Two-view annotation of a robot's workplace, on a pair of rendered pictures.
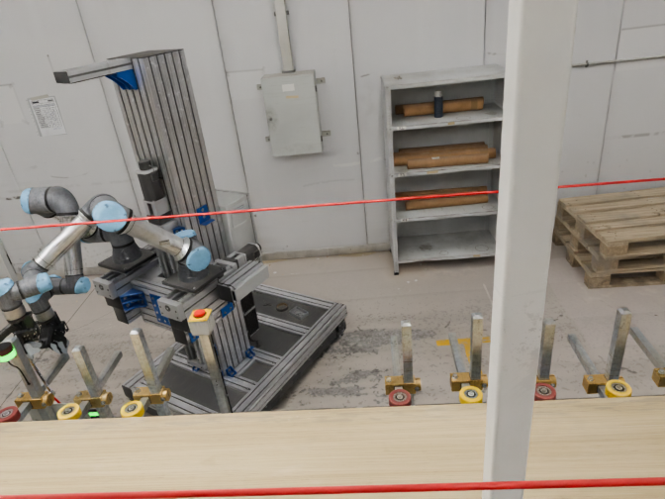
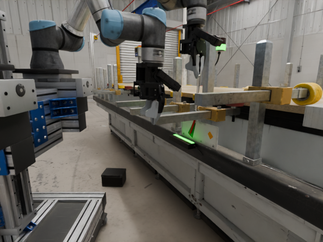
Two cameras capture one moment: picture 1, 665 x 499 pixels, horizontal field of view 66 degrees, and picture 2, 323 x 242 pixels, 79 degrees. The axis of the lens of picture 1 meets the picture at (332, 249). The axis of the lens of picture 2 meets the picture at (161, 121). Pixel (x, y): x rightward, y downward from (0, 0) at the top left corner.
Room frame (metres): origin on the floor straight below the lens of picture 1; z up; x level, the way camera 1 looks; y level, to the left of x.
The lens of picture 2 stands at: (2.28, 1.87, 1.00)
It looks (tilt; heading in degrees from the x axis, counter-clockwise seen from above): 13 degrees down; 236
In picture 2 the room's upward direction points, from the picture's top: straight up
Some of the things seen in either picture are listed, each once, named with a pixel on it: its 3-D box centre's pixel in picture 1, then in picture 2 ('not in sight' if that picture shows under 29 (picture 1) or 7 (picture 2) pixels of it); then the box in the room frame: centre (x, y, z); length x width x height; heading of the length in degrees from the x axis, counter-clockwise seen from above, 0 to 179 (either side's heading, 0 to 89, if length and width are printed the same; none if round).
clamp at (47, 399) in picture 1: (35, 400); (210, 113); (1.62, 1.28, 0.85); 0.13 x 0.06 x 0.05; 84
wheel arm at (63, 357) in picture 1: (40, 389); (201, 115); (1.69, 1.29, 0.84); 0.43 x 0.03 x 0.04; 174
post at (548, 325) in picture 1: (542, 371); (105, 87); (1.43, -0.73, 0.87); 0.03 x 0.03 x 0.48; 84
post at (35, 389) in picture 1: (33, 385); (207, 95); (1.62, 1.26, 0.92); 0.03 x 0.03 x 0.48; 84
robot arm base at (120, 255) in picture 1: (125, 249); not in sight; (2.46, 1.10, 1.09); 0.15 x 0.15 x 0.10
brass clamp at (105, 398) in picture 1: (93, 398); (179, 106); (1.60, 1.03, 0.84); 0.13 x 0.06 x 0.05; 84
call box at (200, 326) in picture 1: (202, 323); (141, 52); (1.55, 0.50, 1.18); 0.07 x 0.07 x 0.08; 84
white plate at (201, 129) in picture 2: (58, 412); (197, 131); (1.64, 1.23, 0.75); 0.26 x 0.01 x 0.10; 84
